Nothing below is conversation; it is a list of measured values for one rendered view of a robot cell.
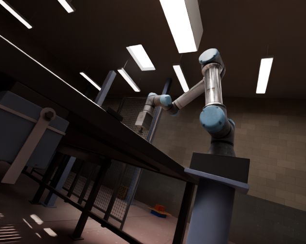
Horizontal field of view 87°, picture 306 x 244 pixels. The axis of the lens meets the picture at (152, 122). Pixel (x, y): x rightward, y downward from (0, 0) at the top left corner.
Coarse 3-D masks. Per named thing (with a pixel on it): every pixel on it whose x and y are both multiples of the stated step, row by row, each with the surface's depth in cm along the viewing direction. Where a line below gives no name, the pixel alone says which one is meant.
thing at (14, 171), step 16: (0, 96) 30; (16, 96) 31; (32, 96) 34; (0, 112) 29; (16, 112) 31; (32, 112) 33; (48, 112) 34; (64, 112) 40; (0, 128) 29; (16, 128) 31; (32, 128) 33; (48, 128) 36; (64, 128) 39; (0, 144) 29; (16, 144) 31; (32, 144) 33; (48, 144) 36; (0, 160) 30; (16, 160) 31; (32, 160) 34; (48, 160) 36; (16, 176) 31
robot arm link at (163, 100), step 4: (156, 96) 113; (160, 96) 109; (164, 96) 108; (168, 96) 108; (156, 100) 111; (160, 100) 109; (164, 100) 107; (168, 100) 108; (156, 104) 113; (160, 104) 110; (164, 104) 108; (168, 104) 109; (164, 108) 114; (168, 108) 114
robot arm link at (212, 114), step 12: (204, 60) 94; (216, 60) 93; (204, 72) 96; (216, 72) 91; (216, 84) 87; (216, 96) 83; (204, 108) 80; (216, 108) 76; (204, 120) 78; (216, 120) 74; (216, 132) 78; (228, 132) 81
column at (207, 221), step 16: (192, 176) 85; (208, 176) 72; (208, 192) 73; (224, 192) 72; (240, 192) 83; (208, 208) 71; (224, 208) 70; (192, 224) 73; (208, 224) 68; (224, 224) 68; (192, 240) 69; (208, 240) 66; (224, 240) 67
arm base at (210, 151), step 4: (212, 140) 87; (216, 140) 85; (220, 140) 84; (224, 140) 83; (212, 144) 86; (216, 144) 84; (220, 144) 83; (224, 144) 82; (228, 144) 82; (232, 144) 83; (212, 148) 84; (216, 148) 82; (220, 148) 81; (224, 148) 81; (228, 148) 82; (232, 148) 82; (208, 152) 86; (212, 152) 82; (216, 152) 80; (220, 152) 80; (224, 152) 79; (228, 152) 81; (232, 152) 80; (232, 156) 79
